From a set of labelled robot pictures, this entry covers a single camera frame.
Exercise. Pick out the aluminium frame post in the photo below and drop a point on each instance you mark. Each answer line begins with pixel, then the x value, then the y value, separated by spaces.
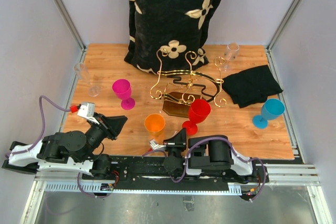
pixel 284 22
pixel 69 22

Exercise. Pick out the right aluminium frame post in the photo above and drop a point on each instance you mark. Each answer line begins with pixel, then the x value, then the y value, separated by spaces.
pixel 284 22

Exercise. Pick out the left aluminium frame post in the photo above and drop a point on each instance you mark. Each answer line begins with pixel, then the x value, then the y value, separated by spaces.
pixel 69 22

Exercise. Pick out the clear wine glass front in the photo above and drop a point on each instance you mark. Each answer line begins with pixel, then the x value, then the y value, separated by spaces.
pixel 82 73

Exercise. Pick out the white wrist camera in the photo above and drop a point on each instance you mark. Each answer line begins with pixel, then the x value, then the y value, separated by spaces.
pixel 85 110
pixel 155 148

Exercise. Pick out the orange wine glass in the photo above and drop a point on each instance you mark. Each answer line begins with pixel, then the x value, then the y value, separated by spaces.
pixel 154 124

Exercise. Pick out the magenta wine glass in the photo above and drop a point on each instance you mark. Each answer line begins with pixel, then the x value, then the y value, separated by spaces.
pixel 122 89

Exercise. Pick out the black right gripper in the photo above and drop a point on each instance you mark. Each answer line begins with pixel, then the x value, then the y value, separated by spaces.
pixel 177 140

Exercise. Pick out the gold wire wine glass rack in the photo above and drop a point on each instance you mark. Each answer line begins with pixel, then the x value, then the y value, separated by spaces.
pixel 186 80

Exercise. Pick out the blue wine glass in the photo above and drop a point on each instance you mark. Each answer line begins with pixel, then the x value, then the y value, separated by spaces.
pixel 272 109

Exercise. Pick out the clear wine glass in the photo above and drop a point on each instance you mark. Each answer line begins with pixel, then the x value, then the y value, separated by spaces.
pixel 82 73
pixel 231 52

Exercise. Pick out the red wine glass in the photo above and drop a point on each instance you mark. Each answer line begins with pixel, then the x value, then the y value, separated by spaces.
pixel 199 110

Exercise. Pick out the black folded cloth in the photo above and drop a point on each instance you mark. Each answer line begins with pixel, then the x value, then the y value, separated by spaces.
pixel 250 86

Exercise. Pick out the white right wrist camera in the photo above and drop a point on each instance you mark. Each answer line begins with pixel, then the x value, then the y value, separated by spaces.
pixel 155 148

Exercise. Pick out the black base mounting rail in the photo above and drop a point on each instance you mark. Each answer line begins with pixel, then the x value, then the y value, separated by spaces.
pixel 166 175

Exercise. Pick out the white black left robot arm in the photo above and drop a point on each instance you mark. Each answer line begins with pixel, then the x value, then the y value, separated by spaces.
pixel 69 151

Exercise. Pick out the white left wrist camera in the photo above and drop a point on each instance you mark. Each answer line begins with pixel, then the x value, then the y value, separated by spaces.
pixel 85 110

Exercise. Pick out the black floral patterned pillow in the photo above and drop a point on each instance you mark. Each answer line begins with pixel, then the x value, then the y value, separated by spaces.
pixel 169 34

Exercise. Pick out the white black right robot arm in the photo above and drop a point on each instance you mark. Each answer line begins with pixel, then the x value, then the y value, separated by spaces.
pixel 211 156

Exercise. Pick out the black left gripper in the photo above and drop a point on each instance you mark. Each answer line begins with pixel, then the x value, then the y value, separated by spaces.
pixel 112 126

